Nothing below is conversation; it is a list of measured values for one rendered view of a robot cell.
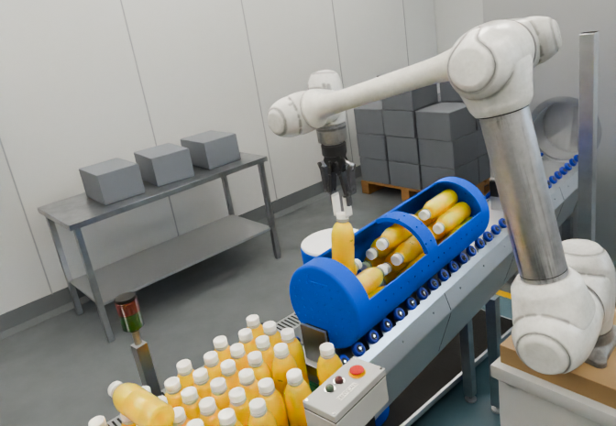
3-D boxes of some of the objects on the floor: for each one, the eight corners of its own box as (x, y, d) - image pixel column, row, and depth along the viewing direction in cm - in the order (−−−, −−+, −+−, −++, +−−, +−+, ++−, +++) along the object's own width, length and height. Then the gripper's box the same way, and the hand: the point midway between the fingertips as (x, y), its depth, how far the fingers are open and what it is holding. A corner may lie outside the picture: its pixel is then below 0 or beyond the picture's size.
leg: (505, 409, 267) (500, 295, 247) (500, 415, 263) (495, 300, 243) (494, 404, 271) (489, 292, 251) (489, 411, 267) (483, 298, 247)
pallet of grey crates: (502, 185, 555) (498, 66, 517) (456, 212, 507) (447, 82, 470) (409, 171, 644) (399, 69, 606) (362, 192, 597) (348, 82, 559)
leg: (478, 398, 276) (471, 288, 256) (473, 405, 272) (466, 293, 252) (467, 394, 280) (460, 285, 260) (462, 400, 276) (454, 290, 256)
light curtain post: (592, 376, 279) (599, 30, 225) (588, 382, 275) (594, 32, 221) (579, 371, 283) (583, 32, 229) (576, 377, 279) (578, 34, 225)
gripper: (362, 139, 161) (371, 214, 169) (320, 137, 173) (330, 207, 180) (346, 147, 156) (357, 223, 164) (304, 144, 168) (315, 215, 175)
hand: (341, 205), depth 171 cm, fingers closed on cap, 4 cm apart
